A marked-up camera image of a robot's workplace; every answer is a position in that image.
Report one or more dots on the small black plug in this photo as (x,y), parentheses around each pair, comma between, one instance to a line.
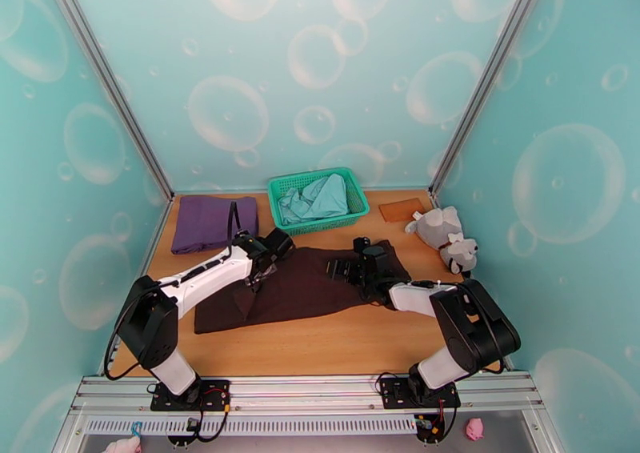
(192,424)

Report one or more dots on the pink crumpled ball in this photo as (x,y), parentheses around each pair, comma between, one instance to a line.
(475,429)

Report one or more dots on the teal plastic basket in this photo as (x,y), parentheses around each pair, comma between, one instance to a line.
(322,226)

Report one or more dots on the purple folded trousers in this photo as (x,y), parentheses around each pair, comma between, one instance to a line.
(205,224)

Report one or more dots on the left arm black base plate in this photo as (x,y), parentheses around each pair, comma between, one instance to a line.
(215,396)

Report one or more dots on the pale pink cloth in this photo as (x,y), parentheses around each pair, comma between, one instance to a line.
(122,446)

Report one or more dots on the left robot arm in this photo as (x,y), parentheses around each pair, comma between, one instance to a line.
(150,321)

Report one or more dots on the blue clip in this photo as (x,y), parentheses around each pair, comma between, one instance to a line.
(135,429)

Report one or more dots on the dark brown trousers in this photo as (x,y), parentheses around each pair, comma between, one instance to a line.
(300,291)

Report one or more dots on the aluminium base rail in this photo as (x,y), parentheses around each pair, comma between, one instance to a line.
(310,391)

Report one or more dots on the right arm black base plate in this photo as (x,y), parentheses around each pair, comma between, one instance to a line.
(395,394)

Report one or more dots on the tan flat leather pad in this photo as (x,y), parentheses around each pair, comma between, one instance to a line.
(400,210)

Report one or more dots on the small grey plush toy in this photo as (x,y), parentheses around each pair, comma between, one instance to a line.
(460,255)

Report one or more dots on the aluminium table side rail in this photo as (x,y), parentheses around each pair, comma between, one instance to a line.
(145,261)

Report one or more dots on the aluminium frame post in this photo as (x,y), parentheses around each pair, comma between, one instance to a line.
(107,81)
(542,431)
(492,79)
(67,416)

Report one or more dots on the light blue crumpled cloth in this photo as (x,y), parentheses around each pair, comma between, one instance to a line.
(320,199)

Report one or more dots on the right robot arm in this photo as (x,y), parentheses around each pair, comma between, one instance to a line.
(475,326)

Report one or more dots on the large grey plush toy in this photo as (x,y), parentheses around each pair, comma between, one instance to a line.
(436,224)

